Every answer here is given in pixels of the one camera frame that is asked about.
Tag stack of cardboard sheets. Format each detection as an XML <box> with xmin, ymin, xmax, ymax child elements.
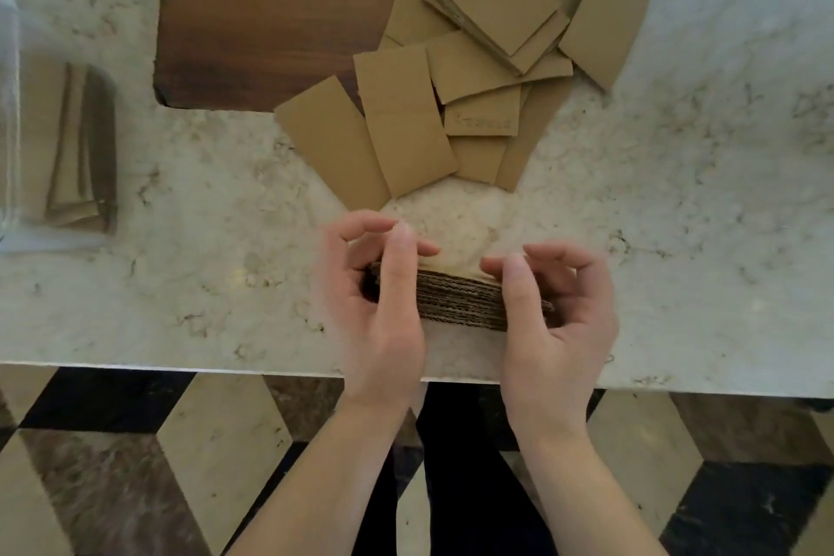
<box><xmin>361</xmin><ymin>257</ymin><xmax>556</xmax><ymax>334</ymax></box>

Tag person's left forearm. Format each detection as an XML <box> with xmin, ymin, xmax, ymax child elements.
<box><xmin>225</xmin><ymin>398</ymin><xmax>418</xmax><ymax>556</ymax></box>

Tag person's right forearm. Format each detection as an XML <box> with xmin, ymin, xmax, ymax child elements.
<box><xmin>515</xmin><ymin>428</ymin><xmax>669</xmax><ymax>556</ymax></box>

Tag loose pile of cardboard pieces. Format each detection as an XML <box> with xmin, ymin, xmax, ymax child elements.
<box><xmin>274</xmin><ymin>0</ymin><xmax>661</xmax><ymax>212</ymax></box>

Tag person's left hand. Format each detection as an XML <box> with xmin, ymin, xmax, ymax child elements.
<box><xmin>313</xmin><ymin>210</ymin><xmax>441</xmax><ymax>414</ymax></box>

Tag person's right hand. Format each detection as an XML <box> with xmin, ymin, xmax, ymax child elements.
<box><xmin>481</xmin><ymin>241</ymin><xmax>620</xmax><ymax>440</ymax></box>

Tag clear glass container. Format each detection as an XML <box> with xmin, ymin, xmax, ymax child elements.
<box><xmin>0</xmin><ymin>0</ymin><xmax>122</xmax><ymax>254</ymax></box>

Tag cardboard bundle inside container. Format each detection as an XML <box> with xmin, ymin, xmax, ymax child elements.
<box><xmin>44</xmin><ymin>62</ymin><xmax>119</xmax><ymax>232</ymax></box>

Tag dark wooden cutting board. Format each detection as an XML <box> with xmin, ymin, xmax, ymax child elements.
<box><xmin>152</xmin><ymin>0</ymin><xmax>452</xmax><ymax>113</ymax></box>

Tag person's dark trousers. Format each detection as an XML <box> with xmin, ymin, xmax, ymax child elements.
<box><xmin>352</xmin><ymin>380</ymin><xmax>608</xmax><ymax>556</ymax></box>

